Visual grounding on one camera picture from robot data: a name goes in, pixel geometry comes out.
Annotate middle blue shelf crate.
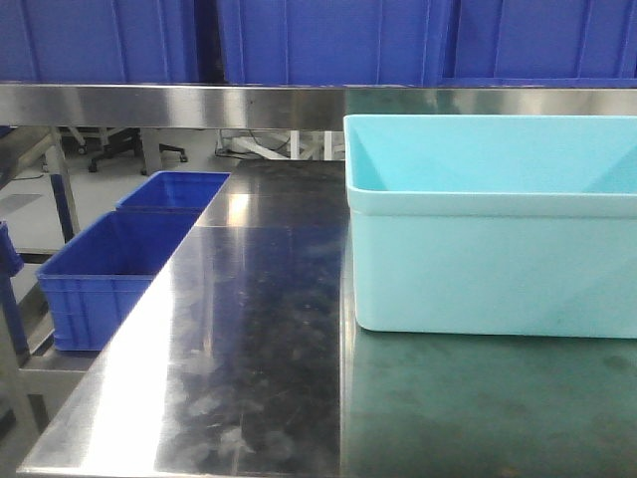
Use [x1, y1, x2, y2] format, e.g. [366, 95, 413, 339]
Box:
[217, 1, 450, 87]

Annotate blue shelf crate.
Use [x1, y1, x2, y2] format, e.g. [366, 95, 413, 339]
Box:
[440, 1, 636, 88]
[0, 0, 200, 84]
[217, 1, 450, 87]

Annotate right blue shelf crate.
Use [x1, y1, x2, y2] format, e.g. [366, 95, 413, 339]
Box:
[440, 1, 636, 88]

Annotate left blue shelf crate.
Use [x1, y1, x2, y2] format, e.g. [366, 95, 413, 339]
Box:
[0, 0, 200, 84]

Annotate far blue floor crate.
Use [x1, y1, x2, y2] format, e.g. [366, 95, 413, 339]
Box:
[115, 171, 230, 213]

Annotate blue floor crate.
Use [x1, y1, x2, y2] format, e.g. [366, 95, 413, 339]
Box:
[115, 171, 230, 213]
[37, 211, 197, 352]

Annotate light blue plastic tub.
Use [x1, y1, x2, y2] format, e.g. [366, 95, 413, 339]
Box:
[344, 115, 636, 339]

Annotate black office chair base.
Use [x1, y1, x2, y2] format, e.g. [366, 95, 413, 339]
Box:
[63, 126, 189, 175]

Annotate near blue floor crate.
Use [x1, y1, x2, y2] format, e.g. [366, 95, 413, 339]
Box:
[37, 211, 197, 352]

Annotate steel table leg frame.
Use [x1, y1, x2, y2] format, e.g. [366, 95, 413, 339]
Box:
[1, 126, 84, 447]

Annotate stainless steel shelf rail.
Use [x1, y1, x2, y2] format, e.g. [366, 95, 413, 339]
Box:
[1, 83, 636, 130]

